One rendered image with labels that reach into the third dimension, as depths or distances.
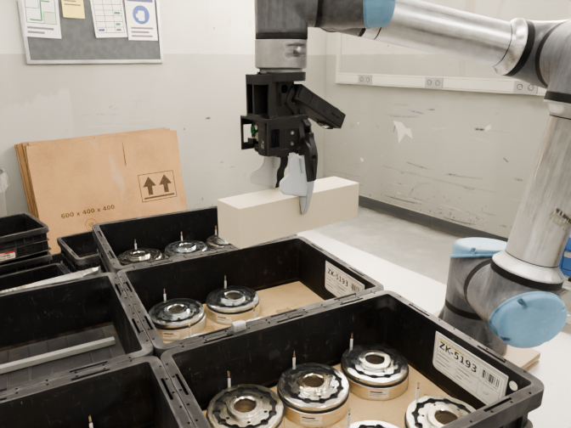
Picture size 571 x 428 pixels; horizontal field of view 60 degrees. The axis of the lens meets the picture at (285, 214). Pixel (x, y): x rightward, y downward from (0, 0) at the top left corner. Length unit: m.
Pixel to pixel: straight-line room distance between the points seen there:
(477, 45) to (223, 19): 3.29
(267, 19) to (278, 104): 0.12
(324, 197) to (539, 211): 0.35
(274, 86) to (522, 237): 0.48
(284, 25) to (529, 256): 0.53
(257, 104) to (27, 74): 2.91
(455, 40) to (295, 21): 0.31
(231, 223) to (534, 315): 0.51
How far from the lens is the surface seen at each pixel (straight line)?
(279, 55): 0.70
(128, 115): 3.74
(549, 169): 0.88
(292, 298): 1.03
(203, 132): 4.01
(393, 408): 0.77
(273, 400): 0.72
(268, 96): 0.71
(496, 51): 0.93
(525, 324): 0.91
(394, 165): 4.21
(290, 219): 0.75
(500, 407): 0.65
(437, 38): 0.89
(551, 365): 1.19
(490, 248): 1.02
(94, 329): 0.99
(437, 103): 3.92
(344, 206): 0.83
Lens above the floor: 1.31
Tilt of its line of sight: 18 degrees down
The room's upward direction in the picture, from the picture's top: straight up
